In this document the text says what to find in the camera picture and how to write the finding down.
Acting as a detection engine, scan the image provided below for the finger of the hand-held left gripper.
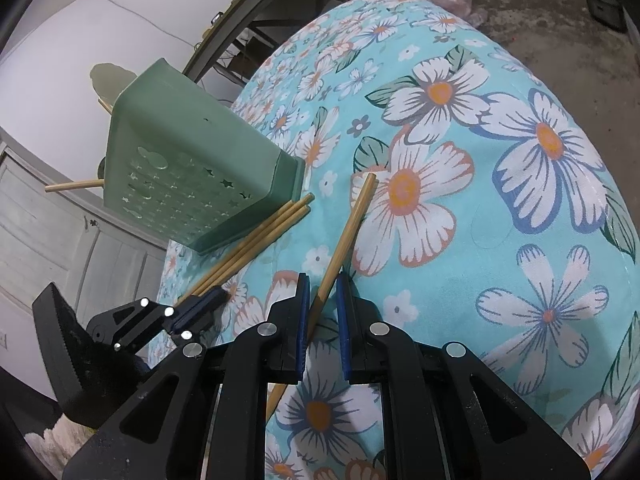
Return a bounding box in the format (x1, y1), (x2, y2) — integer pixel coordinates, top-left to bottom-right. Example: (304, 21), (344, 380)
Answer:
(90, 286), (228, 353)

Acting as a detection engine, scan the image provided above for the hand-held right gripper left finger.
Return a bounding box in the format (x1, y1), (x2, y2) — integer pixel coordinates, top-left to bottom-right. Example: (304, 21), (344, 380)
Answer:
(62, 272), (312, 480)

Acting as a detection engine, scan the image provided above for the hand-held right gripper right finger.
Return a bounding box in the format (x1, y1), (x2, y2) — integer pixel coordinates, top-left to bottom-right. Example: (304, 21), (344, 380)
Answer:
(336, 272), (591, 480)

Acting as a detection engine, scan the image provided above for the green perforated utensil holder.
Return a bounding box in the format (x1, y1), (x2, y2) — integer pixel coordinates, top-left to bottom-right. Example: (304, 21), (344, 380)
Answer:
(101, 57), (307, 256)

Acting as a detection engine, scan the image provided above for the pale beige spoon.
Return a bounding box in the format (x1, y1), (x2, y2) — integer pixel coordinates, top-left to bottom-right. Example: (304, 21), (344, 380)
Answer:
(90, 62), (138, 111)

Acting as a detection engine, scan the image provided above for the fuzzy cloth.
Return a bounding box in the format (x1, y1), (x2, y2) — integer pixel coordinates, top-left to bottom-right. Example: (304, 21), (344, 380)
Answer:
(22, 412), (101, 466)

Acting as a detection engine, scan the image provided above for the white door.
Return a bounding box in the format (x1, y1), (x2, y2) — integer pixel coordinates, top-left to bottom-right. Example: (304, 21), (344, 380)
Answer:
(0, 140), (168, 396)

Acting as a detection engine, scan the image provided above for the floral blue tablecloth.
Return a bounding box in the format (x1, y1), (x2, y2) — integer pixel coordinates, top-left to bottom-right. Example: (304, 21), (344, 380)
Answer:
(150, 0), (640, 480)

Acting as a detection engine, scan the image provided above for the long grey-legged table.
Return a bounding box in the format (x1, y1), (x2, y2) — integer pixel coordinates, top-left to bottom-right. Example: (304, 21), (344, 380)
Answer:
(182, 0), (351, 86)

